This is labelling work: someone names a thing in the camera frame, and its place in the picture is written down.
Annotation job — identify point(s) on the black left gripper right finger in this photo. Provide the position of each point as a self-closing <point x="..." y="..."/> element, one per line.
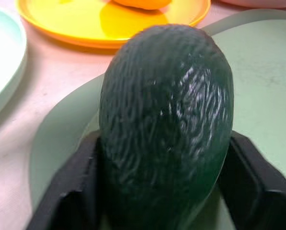
<point x="258" y="189"/>

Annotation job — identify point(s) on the pink plate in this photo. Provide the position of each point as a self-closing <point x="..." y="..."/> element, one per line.
<point x="258" y="2"/>

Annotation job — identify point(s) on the dark green avocado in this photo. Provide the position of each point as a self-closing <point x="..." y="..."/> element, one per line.
<point x="165" y="124"/>

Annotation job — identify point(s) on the sage green plate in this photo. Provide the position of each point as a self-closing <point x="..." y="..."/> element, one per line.
<point x="260" y="100"/>

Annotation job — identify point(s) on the yellow plate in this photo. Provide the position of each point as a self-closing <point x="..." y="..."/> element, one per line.
<point x="85" y="21"/>

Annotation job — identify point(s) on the orange fruit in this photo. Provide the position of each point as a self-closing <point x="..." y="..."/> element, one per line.
<point x="140" y="3"/>

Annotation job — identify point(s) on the mint green plate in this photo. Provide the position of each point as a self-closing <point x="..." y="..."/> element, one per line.
<point x="2" y="60"/>

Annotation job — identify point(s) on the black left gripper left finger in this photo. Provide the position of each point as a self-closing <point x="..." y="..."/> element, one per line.
<point x="73" y="191"/>

